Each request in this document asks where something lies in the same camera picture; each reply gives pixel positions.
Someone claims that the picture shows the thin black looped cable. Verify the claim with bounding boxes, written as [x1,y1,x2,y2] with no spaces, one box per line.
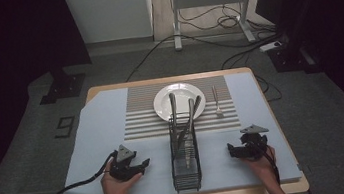
[254,71,283,104]

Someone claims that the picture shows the silver fork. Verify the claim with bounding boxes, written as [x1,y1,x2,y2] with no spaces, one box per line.
[210,84,225,119]

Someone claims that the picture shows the black equipment stand foot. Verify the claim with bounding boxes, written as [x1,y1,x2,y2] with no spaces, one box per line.
[266,36,323,80]

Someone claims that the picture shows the coiled black cables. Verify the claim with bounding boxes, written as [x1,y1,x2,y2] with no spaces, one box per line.
[178,0,246,37]

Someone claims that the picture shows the grey handled utensil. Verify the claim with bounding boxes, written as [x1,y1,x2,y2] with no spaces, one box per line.
[167,91,181,129]

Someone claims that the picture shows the black wire cutlery rack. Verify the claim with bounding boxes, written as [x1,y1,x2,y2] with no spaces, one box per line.
[163,111,206,194]

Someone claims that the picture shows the white round plate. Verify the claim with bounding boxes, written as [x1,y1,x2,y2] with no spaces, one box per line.
[150,79,209,126]

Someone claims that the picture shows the black stand base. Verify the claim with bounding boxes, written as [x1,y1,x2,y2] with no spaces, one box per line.
[34,64,91,106]

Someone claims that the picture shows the long black floor cable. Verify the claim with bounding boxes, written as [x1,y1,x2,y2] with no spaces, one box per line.
[119,19,285,84]

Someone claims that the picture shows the white cabinet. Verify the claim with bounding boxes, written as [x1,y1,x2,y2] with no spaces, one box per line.
[61,0,157,49]

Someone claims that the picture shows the striped placemat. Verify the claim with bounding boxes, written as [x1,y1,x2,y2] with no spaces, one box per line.
[116,73,242,143]

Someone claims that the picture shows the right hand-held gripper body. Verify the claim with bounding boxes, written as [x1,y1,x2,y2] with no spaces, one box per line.
[233,123,274,163]

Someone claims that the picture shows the dark handled utensil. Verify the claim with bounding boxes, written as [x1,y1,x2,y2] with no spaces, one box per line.
[170,94,209,151]

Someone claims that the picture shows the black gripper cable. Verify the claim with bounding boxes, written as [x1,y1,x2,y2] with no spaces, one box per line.
[258,139,282,188]
[49,150,123,194]

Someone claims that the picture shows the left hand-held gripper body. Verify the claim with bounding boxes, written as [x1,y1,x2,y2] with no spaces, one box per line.
[105,142,145,184]

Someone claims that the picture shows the white power strip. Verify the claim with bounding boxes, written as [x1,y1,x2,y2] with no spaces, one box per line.
[258,39,285,54]

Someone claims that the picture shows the person's left hand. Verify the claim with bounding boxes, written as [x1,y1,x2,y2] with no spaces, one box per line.
[98,156,147,194]

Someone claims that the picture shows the person's right hand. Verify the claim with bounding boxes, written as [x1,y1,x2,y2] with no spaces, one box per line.
[238,144,280,184]

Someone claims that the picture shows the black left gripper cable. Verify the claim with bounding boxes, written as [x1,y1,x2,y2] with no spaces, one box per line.
[49,150,123,194]

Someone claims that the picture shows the silver table knife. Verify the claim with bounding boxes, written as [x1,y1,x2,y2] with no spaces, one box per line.
[176,97,203,170]

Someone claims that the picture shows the light blue foam mat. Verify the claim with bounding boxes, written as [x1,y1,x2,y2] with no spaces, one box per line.
[45,66,303,194]

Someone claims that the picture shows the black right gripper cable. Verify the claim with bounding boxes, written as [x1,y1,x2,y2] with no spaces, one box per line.
[258,139,282,188]

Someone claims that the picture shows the dark curtain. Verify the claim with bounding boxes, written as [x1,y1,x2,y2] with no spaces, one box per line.
[254,0,344,155]
[0,0,109,194]

